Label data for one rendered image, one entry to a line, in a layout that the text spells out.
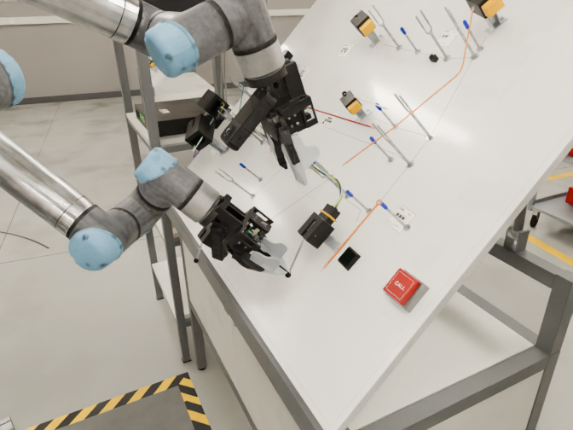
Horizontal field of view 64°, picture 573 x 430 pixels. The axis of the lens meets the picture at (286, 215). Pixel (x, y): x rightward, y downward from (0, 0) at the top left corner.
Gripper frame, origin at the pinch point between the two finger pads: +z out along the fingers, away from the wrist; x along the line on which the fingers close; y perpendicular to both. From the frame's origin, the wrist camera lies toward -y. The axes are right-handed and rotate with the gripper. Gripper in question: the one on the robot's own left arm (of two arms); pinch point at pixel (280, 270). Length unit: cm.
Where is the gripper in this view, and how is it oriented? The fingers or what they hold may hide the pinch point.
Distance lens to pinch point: 97.9
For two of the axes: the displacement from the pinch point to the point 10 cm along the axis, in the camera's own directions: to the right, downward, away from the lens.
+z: 7.5, 6.0, 2.8
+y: 5.7, -3.7, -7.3
